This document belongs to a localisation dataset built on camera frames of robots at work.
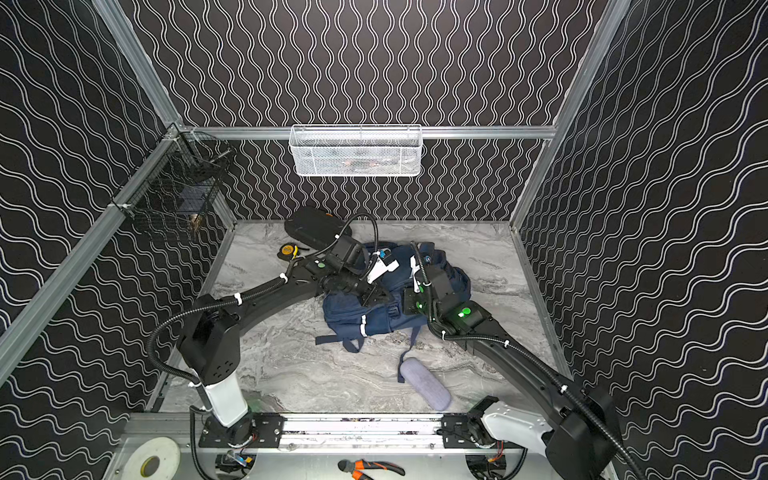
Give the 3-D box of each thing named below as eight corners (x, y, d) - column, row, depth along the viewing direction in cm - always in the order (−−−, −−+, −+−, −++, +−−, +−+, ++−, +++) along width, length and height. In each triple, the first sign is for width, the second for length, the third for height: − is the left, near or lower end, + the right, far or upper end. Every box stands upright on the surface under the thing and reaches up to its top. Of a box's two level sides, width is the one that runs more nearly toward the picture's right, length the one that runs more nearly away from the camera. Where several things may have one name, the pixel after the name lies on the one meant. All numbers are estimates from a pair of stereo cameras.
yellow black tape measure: (278, 260, 110) (276, 256, 109) (282, 247, 114) (280, 243, 113) (297, 260, 110) (296, 256, 109) (300, 247, 114) (299, 243, 113)
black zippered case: (280, 228, 122) (275, 216, 116) (307, 210, 129) (303, 197, 123) (324, 260, 111) (321, 248, 106) (351, 238, 118) (349, 225, 113)
